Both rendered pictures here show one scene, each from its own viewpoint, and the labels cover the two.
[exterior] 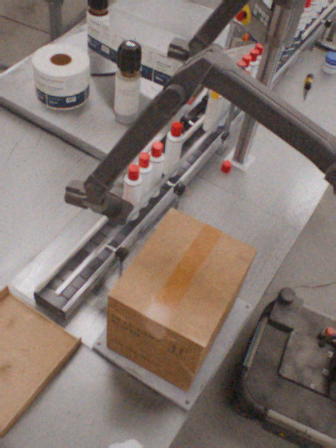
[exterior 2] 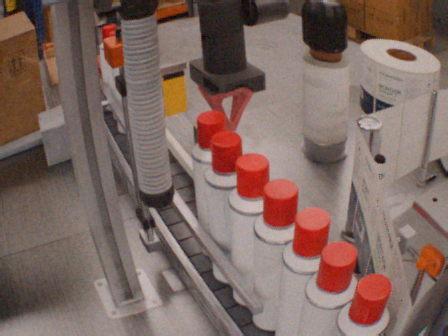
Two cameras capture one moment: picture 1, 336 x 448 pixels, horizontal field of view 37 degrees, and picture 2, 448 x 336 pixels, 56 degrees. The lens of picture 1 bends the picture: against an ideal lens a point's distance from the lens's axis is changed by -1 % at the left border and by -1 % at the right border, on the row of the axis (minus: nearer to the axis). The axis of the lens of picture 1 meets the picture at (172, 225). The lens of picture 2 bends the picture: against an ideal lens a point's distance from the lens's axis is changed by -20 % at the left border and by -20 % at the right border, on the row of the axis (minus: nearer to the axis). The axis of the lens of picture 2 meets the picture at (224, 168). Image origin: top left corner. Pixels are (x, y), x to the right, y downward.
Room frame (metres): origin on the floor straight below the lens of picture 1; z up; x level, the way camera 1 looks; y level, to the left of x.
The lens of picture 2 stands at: (1.81, -0.45, 1.37)
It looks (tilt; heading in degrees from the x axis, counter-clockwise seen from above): 34 degrees down; 132
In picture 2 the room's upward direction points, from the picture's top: 3 degrees counter-clockwise
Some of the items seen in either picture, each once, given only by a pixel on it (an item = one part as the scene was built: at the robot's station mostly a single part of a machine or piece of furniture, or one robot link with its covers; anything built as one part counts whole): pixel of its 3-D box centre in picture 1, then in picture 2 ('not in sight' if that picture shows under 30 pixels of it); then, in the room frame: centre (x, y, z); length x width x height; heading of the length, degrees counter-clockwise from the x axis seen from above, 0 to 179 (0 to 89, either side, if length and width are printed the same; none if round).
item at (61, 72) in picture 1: (61, 76); (400, 83); (1.50, 0.50, 0.95); 0.20 x 0.20 x 0.14
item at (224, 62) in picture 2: not in sight; (224, 54); (1.40, 0.02, 1.13); 0.10 x 0.07 x 0.07; 157
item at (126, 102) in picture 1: (127, 82); (326, 75); (1.43, 0.24, 1.03); 0.09 x 0.09 x 0.30
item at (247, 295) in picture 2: (170, 173); (115, 109); (1.11, 0.04, 0.96); 1.07 x 0.01 x 0.01; 156
